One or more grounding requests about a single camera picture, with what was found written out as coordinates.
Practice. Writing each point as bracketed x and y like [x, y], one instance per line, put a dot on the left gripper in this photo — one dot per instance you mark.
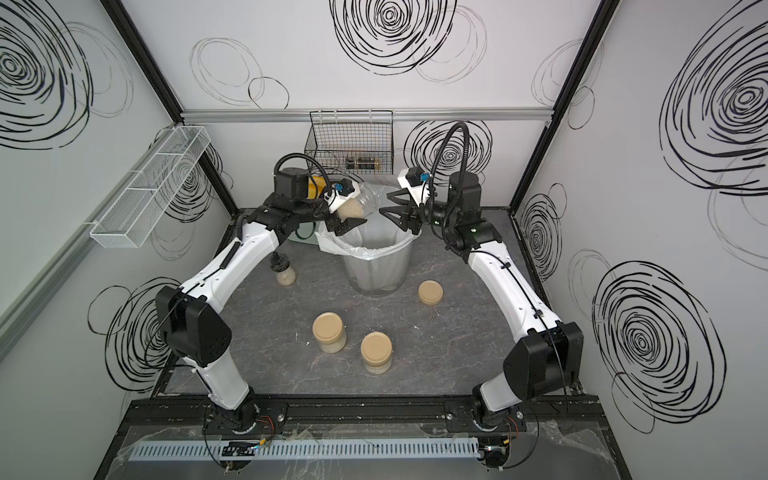
[335, 225]

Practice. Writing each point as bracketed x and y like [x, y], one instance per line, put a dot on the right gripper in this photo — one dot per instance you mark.
[404, 215]

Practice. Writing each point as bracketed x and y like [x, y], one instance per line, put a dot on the glass rice jar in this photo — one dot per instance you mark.
[360, 203]

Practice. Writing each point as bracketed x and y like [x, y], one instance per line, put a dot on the beige jar lid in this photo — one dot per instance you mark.
[430, 292]

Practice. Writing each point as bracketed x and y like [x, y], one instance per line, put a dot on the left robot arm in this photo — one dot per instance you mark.
[190, 314]

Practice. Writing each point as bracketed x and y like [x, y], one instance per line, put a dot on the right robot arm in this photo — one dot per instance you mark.
[546, 355]

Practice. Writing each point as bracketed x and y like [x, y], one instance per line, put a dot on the rice jar left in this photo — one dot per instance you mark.
[329, 332]

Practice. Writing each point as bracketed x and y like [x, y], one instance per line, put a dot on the rice jar middle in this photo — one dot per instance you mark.
[377, 350]

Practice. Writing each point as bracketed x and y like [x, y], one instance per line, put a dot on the mint green toaster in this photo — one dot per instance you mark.
[289, 224]

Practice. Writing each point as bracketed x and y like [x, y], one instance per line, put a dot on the white trash bag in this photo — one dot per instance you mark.
[376, 238]

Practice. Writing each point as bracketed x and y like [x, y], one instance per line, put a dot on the front yellow toast slice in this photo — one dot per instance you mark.
[316, 187]

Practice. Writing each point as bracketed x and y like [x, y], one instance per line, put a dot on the small bottle black pump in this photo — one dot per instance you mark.
[281, 266]

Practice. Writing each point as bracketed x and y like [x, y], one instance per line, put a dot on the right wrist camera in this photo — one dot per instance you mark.
[416, 181]

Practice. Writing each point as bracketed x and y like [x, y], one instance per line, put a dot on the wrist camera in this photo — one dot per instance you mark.
[416, 181]
[340, 192]

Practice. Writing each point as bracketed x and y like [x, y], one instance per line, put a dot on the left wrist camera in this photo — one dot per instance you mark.
[340, 192]

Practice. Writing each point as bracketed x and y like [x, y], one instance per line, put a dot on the bottle in wire basket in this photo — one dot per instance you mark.
[362, 164]

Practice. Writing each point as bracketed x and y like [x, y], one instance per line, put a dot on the black wire wall basket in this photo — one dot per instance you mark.
[335, 135]

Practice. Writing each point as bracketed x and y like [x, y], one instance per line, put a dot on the white mesh wall shelf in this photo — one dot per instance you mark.
[169, 183]

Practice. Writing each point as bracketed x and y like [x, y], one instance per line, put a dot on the white slotted cable duct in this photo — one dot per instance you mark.
[309, 449]

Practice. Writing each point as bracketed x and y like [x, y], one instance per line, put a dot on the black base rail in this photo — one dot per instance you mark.
[281, 414]

